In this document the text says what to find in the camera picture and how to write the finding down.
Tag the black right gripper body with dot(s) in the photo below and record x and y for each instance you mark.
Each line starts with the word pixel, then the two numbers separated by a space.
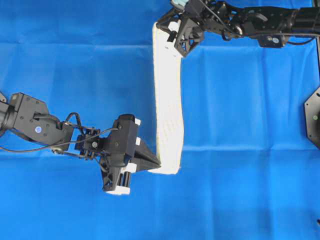
pixel 184 17

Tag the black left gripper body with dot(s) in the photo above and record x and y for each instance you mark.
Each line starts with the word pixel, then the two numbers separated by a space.
pixel 116 166

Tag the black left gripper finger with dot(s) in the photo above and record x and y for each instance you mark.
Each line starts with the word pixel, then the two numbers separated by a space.
pixel 145 166
pixel 144 152

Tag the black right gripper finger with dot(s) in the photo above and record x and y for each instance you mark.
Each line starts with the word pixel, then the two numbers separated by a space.
pixel 172 36

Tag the yellow checked towel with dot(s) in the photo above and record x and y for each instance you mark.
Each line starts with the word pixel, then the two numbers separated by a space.
pixel 168 103

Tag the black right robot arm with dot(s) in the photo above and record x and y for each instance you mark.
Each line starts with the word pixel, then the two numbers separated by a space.
pixel 271 26

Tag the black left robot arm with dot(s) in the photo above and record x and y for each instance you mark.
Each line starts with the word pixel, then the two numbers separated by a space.
pixel 29 119

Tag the blue table cloth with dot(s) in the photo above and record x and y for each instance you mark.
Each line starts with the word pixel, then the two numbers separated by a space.
pixel 248 171

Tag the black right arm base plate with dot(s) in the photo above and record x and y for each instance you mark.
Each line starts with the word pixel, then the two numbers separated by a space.
pixel 312 117

